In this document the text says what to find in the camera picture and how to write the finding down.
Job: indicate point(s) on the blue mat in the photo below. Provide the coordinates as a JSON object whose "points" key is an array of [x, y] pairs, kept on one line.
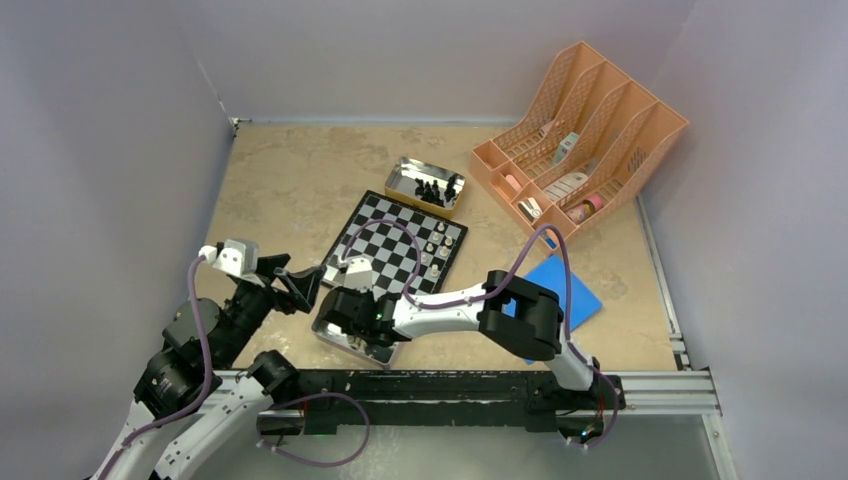
{"points": [[550, 274]]}

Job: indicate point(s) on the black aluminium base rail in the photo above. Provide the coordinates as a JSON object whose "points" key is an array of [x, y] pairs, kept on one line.
{"points": [[319, 401]]}

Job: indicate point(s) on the pink desk file organizer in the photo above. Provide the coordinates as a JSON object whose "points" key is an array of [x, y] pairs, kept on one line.
{"points": [[589, 142]]}

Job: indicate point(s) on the black white chess board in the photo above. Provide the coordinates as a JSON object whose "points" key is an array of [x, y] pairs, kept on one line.
{"points": [[394, 236]]}

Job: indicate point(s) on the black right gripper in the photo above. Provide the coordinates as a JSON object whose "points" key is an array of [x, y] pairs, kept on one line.
{"points": [[358, 293]]}

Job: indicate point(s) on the black chess pieces pile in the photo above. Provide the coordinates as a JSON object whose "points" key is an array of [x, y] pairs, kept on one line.
{"points": [[433, 193]]}

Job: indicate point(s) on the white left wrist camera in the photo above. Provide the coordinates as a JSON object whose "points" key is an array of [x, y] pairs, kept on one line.
{"points": [[237, 258]]}

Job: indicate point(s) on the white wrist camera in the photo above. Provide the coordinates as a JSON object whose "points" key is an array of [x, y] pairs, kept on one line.
{"points": [[354, 273], [237, 258]]}

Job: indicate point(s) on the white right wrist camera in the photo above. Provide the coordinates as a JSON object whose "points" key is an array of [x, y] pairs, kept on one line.
{"points": [[354, 273]]}

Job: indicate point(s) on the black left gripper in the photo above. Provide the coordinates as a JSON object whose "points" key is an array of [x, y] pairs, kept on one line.
{"points": [[300, 286]]}

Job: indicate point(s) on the silver lilac metal tin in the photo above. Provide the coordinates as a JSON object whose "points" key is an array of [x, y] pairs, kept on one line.
{"points": [[334, 330]]}

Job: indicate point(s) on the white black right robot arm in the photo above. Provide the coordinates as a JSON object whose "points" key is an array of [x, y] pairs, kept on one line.
{"points": [[527, 320]]}

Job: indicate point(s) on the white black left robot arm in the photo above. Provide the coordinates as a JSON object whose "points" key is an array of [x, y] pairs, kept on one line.
{"points": [[230, 295]]}

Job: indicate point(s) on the yellow metal tin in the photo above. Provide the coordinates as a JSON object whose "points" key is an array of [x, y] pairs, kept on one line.
{"points": [[400, 185]]}

